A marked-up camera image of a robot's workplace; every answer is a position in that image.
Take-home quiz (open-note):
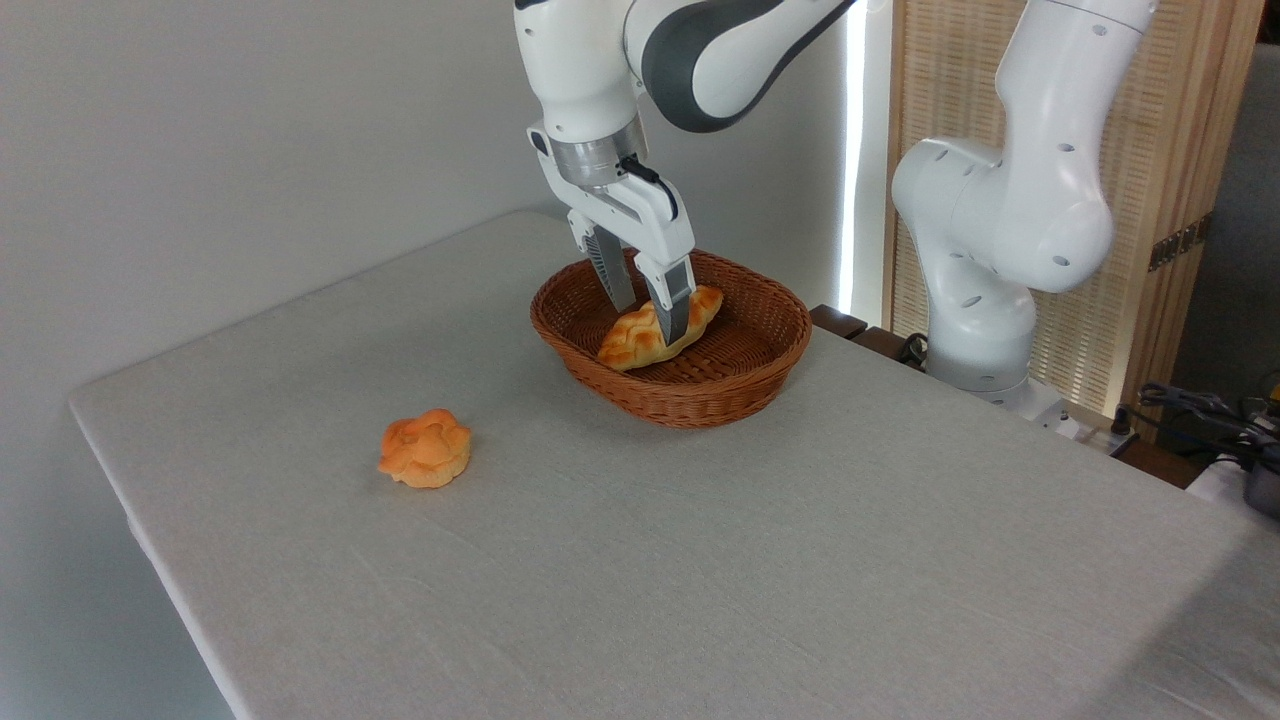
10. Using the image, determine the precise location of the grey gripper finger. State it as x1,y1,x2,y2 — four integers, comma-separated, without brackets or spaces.
567,210,638,313
634,250,694,346

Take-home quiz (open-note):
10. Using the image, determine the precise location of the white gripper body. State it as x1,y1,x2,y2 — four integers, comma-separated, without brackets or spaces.
528,125,696,265

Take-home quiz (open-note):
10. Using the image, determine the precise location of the long braided bread loaf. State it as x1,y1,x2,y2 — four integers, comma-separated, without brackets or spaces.
598,285,724,373

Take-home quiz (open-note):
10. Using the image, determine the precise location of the round orange bread bun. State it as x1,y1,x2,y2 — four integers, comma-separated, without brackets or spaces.
377,408,473,490

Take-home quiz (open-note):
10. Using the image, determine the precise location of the brown wicker basket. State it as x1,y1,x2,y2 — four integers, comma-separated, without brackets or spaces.
530,250,813,430

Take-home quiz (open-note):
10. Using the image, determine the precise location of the bright vertical light strip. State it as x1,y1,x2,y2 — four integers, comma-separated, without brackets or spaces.
838,0,873,316

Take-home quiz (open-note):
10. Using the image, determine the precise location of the grey tablecloth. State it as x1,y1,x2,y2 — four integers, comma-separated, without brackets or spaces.
68,208,1280,720

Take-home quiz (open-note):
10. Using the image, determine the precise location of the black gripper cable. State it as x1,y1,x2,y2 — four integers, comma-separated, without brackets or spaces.
617,155,681,223

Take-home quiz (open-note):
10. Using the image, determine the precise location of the black cable bundle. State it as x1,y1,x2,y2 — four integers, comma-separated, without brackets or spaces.
1135,380,1280,473

